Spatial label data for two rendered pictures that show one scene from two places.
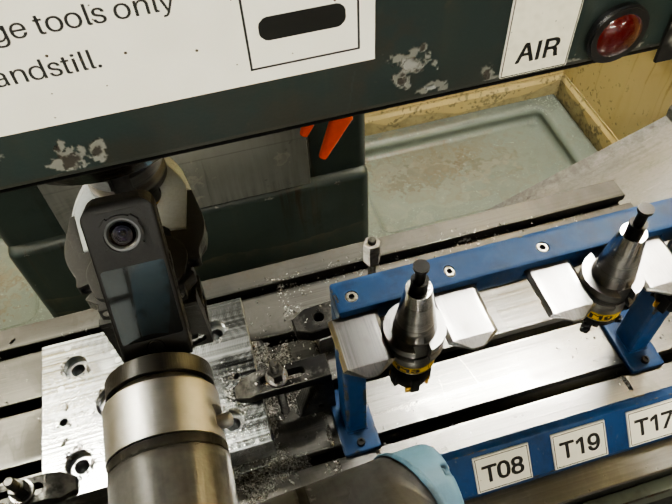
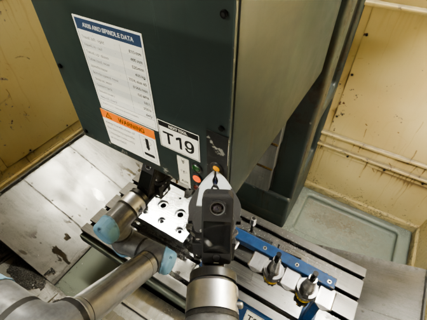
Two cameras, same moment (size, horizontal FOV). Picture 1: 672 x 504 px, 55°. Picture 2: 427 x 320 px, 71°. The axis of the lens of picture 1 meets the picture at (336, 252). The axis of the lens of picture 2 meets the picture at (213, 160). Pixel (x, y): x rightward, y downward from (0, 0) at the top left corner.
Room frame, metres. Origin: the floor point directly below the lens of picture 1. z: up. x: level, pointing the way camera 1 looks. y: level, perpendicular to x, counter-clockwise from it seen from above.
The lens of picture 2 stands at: (-0.05, -0.44, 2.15)
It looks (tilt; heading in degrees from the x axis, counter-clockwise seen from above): 46 degrees down; 44
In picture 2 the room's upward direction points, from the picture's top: straight up
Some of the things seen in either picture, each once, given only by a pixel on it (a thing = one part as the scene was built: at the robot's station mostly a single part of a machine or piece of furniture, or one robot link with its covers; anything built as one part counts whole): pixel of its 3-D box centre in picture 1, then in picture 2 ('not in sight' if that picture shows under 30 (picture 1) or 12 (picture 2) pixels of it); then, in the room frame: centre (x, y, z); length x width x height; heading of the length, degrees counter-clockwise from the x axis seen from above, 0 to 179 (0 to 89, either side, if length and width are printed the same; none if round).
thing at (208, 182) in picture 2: not in sight; (206, 195); (0.19, -0.19, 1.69); 0.09 x 0.03 x 0.06; 43
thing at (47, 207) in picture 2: not in sight; (91, 195); (0.23, 0.81, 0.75); 0.89 x 0.67 x 0.26; 12
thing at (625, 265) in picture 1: (623, 253); (275, 264); (0.38, -0.29, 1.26); 0.04 x 0.04 x 0.07
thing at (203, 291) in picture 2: not in sight; (214, 298); (0.06, -0.33, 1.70); 0.08 x 0.05 x 0.08; 133
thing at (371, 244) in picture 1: (371, 264); (252, 225); (0.60, -0.06, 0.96); 0.03 x 0.03 x 0.13
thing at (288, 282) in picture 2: (655, 267); (290, 280); (0.39, -0.34, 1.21); 0.07 x 0.05 x 0.01; 12
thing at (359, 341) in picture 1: (362, 346); not in sight; (0.32, -0.02, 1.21); 0.07 x 0.05 x 0.01; 12
